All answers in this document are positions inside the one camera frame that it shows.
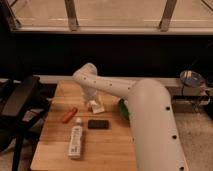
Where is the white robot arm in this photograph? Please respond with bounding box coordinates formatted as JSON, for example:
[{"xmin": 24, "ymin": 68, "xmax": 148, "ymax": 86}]
[{"xmin": 73, "ymin": 63, "xmax": 189, "ymax": 171}]

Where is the green bowl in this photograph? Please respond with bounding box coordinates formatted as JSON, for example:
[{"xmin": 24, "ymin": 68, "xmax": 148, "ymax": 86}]
[{"xmin": 118, "ymin": 99, "xmax": 129, "ymax": 120}]

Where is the black rectangular block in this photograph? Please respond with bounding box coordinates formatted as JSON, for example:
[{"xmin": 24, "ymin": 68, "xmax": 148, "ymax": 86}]
[{"xmin": 88, "ymin": 120, "xmax": 109, "ymax": 129}]

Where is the round silver dish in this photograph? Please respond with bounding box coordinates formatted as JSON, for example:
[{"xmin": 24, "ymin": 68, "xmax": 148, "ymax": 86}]
[{"xmin": 180, "ymin": 70, "xmax": 205, "ymax": 88}]

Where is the orange marker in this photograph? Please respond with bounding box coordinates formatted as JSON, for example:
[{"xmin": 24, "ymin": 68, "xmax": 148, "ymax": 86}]
[{"xmin": 61, "ymin": 107, "xmax": 78, "ymax": 123}]

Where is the white sponge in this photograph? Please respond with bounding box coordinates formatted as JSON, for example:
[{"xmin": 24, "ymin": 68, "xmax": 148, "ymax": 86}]
[{"xmin": 90, "ymin": 102, "xmax": 105, "ymax": 114}]

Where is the white bottle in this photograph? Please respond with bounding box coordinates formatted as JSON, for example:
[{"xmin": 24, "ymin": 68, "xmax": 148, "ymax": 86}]
[{"xmin": 68, "ymin": 118, "xmax": 83, "ymax": 159}]

